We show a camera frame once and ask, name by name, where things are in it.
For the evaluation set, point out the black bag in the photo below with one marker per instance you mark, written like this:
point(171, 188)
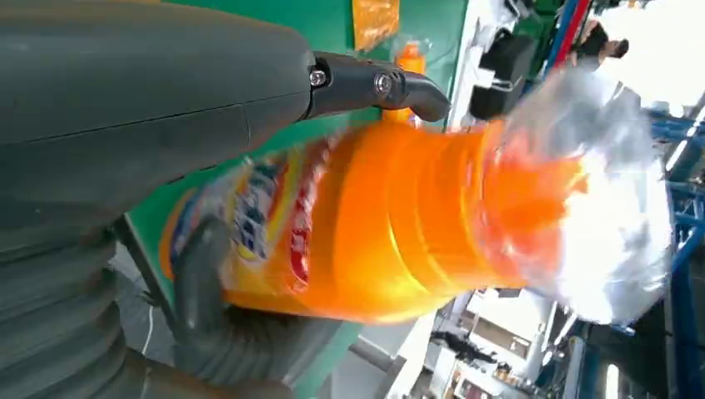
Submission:
point(504, 71)

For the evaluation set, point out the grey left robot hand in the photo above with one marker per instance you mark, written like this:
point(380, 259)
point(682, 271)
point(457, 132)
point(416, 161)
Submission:
point(138, 82)

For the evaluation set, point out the blue metal frame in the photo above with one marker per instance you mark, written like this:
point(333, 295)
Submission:
point(685, 248)

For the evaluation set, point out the white table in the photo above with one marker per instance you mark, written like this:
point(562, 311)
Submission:
point(468, 49)

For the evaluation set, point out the steel table leg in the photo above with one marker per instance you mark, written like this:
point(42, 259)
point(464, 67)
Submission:
point(377, 361)

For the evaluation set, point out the yellow plastic sheet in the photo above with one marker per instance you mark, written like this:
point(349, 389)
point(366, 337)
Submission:
point(375, 19)

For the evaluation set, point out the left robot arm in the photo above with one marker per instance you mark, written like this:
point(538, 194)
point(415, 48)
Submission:
point(55, 308)

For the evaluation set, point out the person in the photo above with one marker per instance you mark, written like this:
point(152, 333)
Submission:
point(597, 44)

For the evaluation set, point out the orange drink bottle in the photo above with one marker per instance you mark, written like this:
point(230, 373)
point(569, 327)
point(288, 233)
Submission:
point(385, 220)
point(410, 58)

